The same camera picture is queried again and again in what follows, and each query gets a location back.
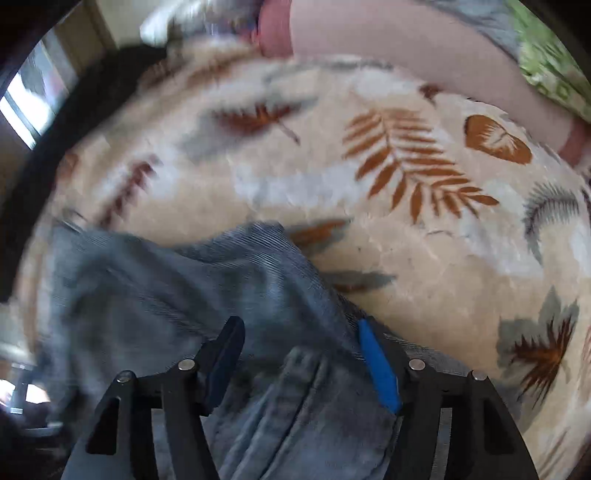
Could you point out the white cloth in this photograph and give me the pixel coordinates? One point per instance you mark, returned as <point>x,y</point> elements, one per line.
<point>157,25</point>

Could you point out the cream leaf-print blanket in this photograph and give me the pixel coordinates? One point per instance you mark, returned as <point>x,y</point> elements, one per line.
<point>415,258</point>

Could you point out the green printed blanket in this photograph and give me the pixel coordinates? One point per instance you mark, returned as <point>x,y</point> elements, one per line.
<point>545,60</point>

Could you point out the large black cloth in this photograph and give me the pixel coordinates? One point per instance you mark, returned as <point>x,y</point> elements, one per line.
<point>69,115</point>

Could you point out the patterned glass window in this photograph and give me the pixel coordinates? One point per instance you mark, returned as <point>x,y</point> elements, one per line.
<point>27,101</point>

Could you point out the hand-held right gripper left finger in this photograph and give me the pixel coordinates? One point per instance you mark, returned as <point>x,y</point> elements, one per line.
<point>224,364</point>

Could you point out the grey-blue denim pants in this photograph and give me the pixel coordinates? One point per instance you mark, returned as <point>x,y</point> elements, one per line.
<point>184,295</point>

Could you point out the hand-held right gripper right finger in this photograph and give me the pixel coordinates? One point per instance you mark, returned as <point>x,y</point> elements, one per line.
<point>378,369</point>

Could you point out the grey quilted blanket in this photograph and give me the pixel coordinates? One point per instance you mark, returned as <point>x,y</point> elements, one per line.
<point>485,18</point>

